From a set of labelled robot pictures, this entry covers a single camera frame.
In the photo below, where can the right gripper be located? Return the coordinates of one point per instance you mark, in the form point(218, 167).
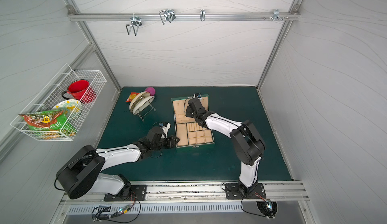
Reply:
point(191, 111)

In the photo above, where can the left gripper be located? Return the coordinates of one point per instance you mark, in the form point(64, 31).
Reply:
point(169, 141)

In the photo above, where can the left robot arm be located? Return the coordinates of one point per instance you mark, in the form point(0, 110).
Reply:
point(83, 173)

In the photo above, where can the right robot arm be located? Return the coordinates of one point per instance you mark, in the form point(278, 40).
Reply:
point(248, 144)

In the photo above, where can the pink ball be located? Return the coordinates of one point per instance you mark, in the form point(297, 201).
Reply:
point(151, 90)

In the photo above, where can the green table mat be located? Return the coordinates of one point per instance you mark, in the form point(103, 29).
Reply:
point(215, 162)

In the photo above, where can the cream plate front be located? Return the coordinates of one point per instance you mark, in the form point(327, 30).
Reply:
point(142, 102)

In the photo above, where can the red snack packet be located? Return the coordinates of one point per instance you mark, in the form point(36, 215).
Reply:
point(131, 97)

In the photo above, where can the metal loop hook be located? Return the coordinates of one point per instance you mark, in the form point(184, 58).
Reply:
point(167, 15)

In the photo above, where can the small metal hook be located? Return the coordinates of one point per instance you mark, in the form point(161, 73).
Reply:
point(202, 15)

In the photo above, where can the patterned plate in basket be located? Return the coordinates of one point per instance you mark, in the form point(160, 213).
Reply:
point(72, 108)

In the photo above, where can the metal double hook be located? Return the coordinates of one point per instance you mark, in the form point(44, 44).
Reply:
point(134, 25)

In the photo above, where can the red mug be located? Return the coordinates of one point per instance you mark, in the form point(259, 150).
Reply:
point(80, 90)

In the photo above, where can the green snack bag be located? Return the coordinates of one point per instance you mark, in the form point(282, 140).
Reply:
point(52, 120)

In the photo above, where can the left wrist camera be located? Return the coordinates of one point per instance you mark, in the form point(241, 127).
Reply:
point(165, 127)

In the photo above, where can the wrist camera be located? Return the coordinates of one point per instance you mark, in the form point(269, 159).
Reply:
point(165, 127)
point(197, 95)

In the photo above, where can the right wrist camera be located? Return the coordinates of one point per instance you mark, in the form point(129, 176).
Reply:
point(197, 95)

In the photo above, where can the wire plate rack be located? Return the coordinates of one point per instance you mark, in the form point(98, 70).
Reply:
point(143, 110)

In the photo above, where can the left black mount plate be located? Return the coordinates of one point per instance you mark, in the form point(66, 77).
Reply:
point(133, 193)

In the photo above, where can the black mount plate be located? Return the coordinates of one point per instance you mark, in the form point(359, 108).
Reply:
point(237, 191)
point(133, 193)

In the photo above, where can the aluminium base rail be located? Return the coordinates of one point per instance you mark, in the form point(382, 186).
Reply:
point(199, 192)

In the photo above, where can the right black mount plate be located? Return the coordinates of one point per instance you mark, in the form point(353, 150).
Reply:
point(237, 191)

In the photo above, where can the aluminium top rail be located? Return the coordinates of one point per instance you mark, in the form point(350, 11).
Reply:
point(180, 17)

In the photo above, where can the white wire basket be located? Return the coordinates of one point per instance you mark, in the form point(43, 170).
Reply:
point(51, 96)

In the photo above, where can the metal bracket hook right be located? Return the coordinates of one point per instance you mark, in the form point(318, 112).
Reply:
point(276, 16)

